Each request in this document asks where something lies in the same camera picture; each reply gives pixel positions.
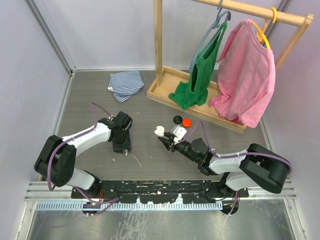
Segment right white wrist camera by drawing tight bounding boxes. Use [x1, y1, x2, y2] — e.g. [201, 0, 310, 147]
[171, 125, 187, 145]

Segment blue clothes hanger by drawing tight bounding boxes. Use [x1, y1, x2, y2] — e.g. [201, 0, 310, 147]
[189, 0, 232, 76]

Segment yellow clothes hanger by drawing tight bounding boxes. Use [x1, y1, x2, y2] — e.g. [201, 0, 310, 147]
[251, 7, 278, 50]

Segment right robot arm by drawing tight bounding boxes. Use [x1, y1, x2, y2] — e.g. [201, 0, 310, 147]
[157, 132, 292, 197]

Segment orange earbud case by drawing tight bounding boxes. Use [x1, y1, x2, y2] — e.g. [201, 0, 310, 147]
[181, 118, 193, 128]

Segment white earbud case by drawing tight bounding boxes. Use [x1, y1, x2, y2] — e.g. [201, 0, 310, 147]
[154, 125, 165, 137]

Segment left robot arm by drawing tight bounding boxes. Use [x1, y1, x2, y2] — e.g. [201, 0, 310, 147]
[34, 111, 133, 198]

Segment pink t-shirt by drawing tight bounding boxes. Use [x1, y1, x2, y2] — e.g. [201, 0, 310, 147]
[208, 19, 276, 128]

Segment wooden clothes rack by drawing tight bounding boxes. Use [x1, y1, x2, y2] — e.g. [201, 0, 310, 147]
[147, 0, 314, 134]

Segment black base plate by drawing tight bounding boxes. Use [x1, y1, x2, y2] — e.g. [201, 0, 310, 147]
[84, 180, 235, 204]

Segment blue striped folded cloth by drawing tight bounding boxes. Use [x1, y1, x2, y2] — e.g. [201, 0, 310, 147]
[107, 70, 145, 103]

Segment green tank top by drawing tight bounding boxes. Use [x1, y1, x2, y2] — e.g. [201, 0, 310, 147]
[168, 23, 228, 110]

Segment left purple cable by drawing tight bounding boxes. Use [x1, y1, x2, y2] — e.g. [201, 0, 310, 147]
[47, 101, 120, 216]

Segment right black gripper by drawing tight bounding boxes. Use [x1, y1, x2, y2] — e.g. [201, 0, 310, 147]
[158, 131, 199, 163]

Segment aluminium rail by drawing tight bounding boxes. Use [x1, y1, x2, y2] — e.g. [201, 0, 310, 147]
[24, 179, 297, 201]

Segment black earbud charging case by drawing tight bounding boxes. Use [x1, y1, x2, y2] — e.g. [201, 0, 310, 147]
[173, 115, 183, 124]

